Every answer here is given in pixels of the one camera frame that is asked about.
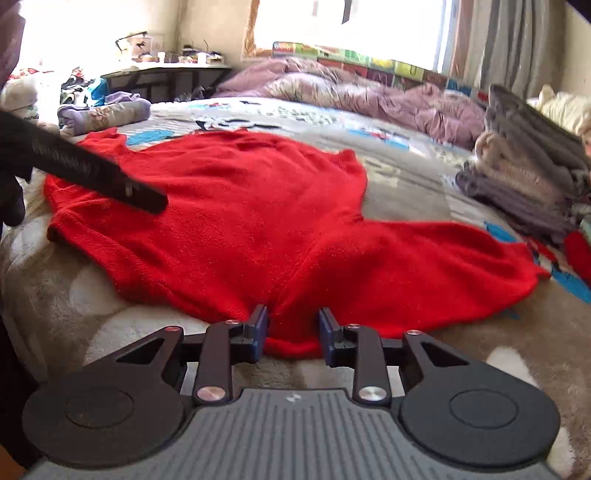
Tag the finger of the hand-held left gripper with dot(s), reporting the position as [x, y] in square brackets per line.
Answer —
[92, 170]

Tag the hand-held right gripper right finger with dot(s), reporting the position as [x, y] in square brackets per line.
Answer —
[325, 337]

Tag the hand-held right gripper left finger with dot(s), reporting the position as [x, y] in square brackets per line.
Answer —
[261, 332]

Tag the red knitted sweater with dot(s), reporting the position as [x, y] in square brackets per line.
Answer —
[258, 221]

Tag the pile of mixed clothes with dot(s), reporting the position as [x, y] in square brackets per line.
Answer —
[74, 85]

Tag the white clothes pile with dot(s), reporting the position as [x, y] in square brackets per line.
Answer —
[18, 99]

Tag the stack of folded grey clothes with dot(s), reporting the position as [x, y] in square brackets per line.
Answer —
[535, 134]

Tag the folded purple floral garment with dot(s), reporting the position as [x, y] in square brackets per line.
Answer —
[106, 113]

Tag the blue bag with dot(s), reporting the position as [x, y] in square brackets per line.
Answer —
[98, 90]

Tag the dark desk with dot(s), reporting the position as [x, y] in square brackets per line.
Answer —
[161, 76]

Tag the black desk lamp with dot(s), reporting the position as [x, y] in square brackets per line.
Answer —
[131, 41]

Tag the row of small desk items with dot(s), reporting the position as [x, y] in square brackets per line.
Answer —
[194, 56]

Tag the cartoon printed blanket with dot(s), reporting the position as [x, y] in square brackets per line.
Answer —
[415, 184]

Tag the purple-grey folded garment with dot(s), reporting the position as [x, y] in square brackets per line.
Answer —
[508, 203]

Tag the purple duvet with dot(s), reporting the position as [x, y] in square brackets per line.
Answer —
[369, 101]

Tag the beige folded garment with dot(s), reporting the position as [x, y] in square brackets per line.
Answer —
[512, 166]

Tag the red folded garment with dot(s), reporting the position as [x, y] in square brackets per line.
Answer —
[579, 254]

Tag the colourful alphabet headboard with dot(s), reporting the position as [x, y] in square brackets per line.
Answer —
[369, 60]

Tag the bright window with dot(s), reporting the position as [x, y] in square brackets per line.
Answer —
[369, 23]

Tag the cream blanket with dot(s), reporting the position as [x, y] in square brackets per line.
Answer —
[563, 108]

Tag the grey curtain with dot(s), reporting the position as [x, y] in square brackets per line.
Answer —
[508, 41]

